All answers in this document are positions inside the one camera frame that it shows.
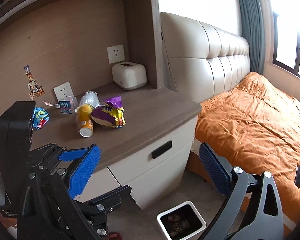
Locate yellow drink cup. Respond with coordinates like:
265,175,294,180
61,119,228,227
77,104,94,138

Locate dark red slipper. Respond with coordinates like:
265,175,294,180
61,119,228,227
109,232,122,240

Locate clear crumpled plastic bag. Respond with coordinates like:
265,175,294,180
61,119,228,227
79,90,100,109

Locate white lace bed sheet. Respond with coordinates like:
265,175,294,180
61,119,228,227
191,138,202,156

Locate white wall socket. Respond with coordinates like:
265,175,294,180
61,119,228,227
53,81,74,101
107,44,125,64

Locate cream tissue box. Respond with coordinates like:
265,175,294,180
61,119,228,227
111,62,147,91

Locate upper white wall socket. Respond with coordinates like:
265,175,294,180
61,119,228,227
107,44,125,64

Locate black drawer handle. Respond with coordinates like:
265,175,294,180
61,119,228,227
151,140,172,159

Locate orange bed cover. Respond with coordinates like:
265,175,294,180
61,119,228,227
195,73,300,232

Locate black phone on bed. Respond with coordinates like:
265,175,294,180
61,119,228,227
294,165,300,189

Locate colourful cartoon stickers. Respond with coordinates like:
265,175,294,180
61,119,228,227
24,65,44,100

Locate dark framed window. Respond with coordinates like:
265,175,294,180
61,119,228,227
270,0,300,78

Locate white bedside cabinet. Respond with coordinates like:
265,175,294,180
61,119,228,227
32,83,201,209

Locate purple yellow snack bag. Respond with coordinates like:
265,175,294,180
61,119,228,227
91,96,126,128

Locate blue snack wrapper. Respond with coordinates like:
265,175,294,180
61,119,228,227
33,107,50,130

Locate teal curtain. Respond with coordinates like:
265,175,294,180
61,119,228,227
239,0,266,74

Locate white square trash bin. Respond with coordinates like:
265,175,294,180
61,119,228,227
157,201,206,240

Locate cream padded headboard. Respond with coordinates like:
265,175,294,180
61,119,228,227
160,12,250,103

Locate lower white wall socket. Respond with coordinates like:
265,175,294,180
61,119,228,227
53,81,74,101

